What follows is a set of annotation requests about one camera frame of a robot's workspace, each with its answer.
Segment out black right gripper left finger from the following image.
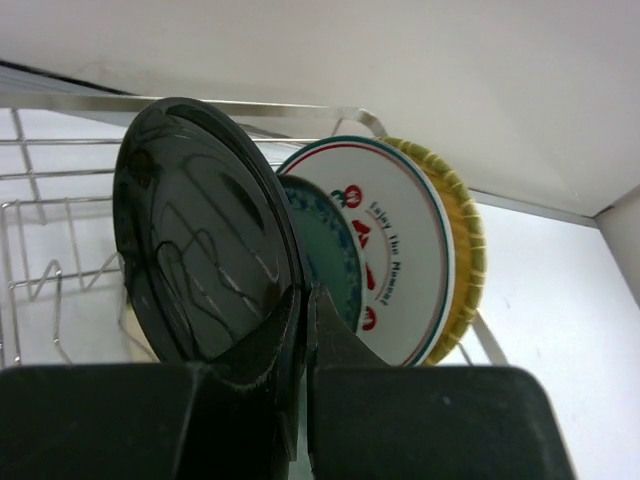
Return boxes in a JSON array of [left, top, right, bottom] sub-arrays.
[[199, 286, 302, 461]]

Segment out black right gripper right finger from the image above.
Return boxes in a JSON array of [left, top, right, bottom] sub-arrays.
[[306, 281, 391, 480]]

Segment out blue floral round plate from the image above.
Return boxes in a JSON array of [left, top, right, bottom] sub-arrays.
[[278, 174, 365, 332]]

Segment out white plate red characters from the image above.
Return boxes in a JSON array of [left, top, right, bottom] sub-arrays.
[[277, 135, 455, 366]]

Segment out yellow woven pattern plate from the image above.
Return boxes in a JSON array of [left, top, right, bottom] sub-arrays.
[[381, 137, 487, 366]]

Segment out cream plate brown smear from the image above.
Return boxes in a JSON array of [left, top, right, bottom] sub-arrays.
[[116, 288, 155, 363]]

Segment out metal wire dish rack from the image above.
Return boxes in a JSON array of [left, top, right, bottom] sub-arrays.
[[1, 92, 509, 368]]

